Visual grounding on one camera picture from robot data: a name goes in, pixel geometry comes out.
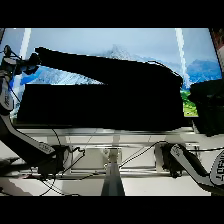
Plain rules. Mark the black garment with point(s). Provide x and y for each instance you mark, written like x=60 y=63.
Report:
x=110 y=100

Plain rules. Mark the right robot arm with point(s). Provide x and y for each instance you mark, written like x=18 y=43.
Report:
x=188 y=161

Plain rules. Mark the silver frame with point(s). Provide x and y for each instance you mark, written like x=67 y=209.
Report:
x=112 y=181

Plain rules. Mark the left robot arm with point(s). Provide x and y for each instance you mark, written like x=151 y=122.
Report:
x=23 y=138

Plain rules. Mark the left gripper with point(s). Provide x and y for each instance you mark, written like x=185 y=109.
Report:
x=32 y=63

